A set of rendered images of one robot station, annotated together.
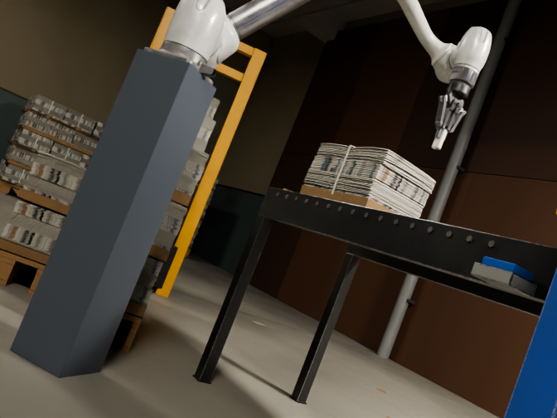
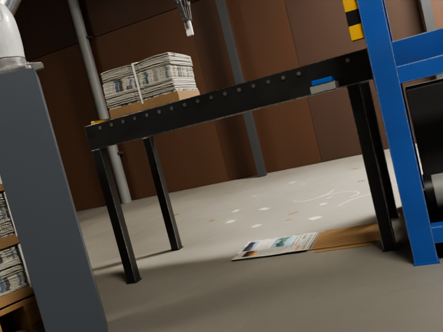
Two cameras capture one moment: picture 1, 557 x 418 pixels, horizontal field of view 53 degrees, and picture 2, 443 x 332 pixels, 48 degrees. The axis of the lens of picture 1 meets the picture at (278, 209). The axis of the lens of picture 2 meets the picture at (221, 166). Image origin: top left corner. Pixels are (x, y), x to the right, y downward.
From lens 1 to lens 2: 0.97 m
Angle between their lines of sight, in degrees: 36
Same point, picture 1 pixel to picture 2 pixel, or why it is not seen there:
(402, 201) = (186, 81)
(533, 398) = (396, 127)
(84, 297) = (85, 278)
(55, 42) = not seen: outside the picture
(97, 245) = (64, 240)
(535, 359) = (387, 110)
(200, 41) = (17, 46)
